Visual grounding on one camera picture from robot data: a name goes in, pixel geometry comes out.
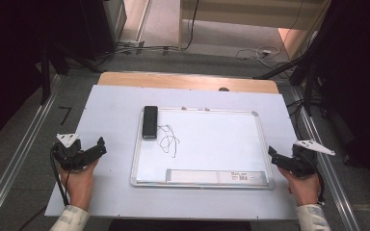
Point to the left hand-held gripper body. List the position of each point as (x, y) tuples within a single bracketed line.
[(67, 157)]

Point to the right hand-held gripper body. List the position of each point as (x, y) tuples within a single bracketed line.
[(303, 163)]

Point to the black whiteboard eraser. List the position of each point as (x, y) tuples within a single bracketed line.
[(150, 122)]

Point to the person's right hand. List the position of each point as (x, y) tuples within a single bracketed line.
[(305, 191)]

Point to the person's left hand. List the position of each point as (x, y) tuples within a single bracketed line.
[(78, 184)]

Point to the silver framed whiteboard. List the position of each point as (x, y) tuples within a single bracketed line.
[(212, 144)]

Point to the black tripod stand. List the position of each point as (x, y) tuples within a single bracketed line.
[(308, 83)]

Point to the white label strip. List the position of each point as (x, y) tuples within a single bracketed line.
[(199, 176)]

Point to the black metal stand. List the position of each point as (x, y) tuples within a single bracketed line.
[(45, 77)]

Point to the small metal hanger clip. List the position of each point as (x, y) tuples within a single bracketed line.
[(183, 108)]

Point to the dark curtain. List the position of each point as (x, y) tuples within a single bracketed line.
[(6, 64), (363, 80)]

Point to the dark cabinet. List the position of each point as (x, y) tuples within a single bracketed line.
[(98, 29)]

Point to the long metal floor rail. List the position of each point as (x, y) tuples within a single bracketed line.
[(16, 166), (329, 173)]

